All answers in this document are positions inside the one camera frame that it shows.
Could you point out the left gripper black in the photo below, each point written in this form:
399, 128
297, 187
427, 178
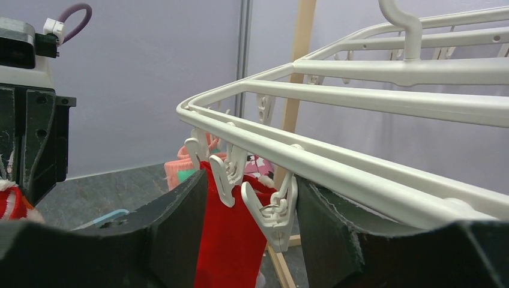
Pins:
35, 172

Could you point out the red sock white trim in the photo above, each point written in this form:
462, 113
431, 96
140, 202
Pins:
232, 245

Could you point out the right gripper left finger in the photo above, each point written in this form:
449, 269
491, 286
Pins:
156, 245

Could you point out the red sock white stars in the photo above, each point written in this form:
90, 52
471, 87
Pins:
14, 205

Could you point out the wooden hanger stand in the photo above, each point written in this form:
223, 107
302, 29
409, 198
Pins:
301, 45

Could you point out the white clip hanger frame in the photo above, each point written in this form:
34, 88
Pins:
386, 114

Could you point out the blue plastic basket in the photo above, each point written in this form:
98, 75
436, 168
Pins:
104, 219

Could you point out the pink sock green patches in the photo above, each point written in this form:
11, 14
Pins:
214, 147

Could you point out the pink camouflage cloth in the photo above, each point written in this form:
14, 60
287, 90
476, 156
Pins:
256, 167

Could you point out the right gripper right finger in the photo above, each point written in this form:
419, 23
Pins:
346, 246

